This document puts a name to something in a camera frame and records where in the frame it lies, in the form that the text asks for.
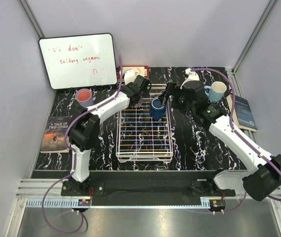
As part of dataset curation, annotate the red book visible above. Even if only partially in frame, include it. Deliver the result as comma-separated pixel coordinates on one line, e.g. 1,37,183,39
123,66,149,79

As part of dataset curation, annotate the white wire dish rack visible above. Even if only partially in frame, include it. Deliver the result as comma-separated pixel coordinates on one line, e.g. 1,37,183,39
115,84,174,163

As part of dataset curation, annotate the lavender tumbler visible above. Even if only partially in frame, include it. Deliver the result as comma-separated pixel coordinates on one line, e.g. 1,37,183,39
75,88,94,108

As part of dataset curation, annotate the white dry-erase board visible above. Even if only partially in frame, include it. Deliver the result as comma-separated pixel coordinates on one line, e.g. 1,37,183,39
38,33,117,90

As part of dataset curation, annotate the blue book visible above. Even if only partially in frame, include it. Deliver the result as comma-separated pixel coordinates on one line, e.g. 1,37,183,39
233,96,257,132

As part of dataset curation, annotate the A Tale of Two Cities book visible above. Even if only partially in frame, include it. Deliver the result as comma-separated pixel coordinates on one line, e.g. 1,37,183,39
40,116,71,154

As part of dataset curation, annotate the light blue faceted mug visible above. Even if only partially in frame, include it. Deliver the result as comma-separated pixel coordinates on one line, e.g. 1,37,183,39
204,81,227,103

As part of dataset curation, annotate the mauve mug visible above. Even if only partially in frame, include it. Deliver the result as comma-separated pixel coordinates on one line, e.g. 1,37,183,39
131,99,143,108

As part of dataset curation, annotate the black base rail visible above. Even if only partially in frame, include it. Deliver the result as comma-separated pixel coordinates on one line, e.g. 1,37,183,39
59,171,236,208

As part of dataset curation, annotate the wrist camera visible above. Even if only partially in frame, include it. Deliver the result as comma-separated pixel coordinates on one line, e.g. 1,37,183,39
124,69,137,85
180,68,200,89

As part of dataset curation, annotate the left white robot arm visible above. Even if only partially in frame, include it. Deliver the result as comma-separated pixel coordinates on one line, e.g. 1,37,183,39
65,76,151,196

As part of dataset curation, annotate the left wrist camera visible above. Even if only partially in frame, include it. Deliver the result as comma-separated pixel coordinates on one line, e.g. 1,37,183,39
124,69,137,85

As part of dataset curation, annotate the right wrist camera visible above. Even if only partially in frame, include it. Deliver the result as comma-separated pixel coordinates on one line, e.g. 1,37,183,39
180,68,200,89

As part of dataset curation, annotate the coral pink tumbler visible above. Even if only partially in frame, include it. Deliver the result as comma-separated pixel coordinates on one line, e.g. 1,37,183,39
76,89,92,102

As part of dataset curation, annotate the dark blue mug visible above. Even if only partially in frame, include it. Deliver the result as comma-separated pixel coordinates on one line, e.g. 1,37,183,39
149,97,166,120

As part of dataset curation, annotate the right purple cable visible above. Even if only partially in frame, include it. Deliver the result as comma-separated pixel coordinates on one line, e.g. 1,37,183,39
191,68,281,202

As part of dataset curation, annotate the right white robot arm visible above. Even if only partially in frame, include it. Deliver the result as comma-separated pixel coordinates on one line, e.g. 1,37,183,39
159,81,281,201

